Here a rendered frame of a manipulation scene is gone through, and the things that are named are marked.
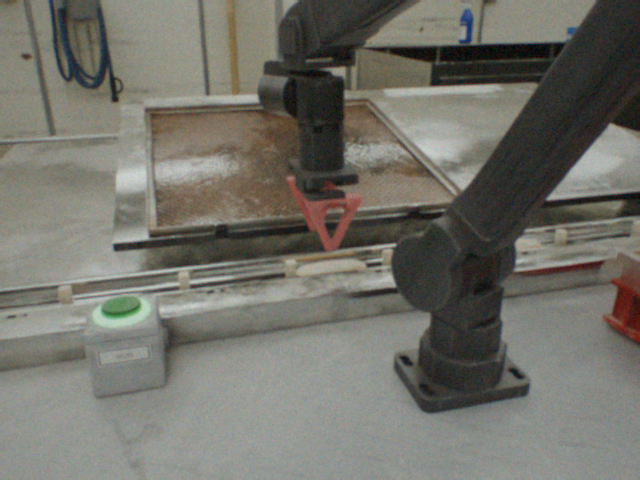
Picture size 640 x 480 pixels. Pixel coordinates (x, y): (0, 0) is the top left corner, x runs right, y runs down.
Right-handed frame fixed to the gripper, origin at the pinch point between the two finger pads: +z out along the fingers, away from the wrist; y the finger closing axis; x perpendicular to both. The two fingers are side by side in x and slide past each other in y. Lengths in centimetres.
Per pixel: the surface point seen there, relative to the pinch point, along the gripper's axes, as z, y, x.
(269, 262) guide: 5.2, -4.6, -6.5
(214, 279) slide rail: 5.9, -3.0, -14.3
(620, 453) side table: 10.1, 35.0, 17.2
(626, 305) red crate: 6.1, 18.5, 31.9
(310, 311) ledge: 7.0, 7.4, -3.8
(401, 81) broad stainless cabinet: 4, -198, 96
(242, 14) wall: -27, -371, 46
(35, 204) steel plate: 8, -52, -44
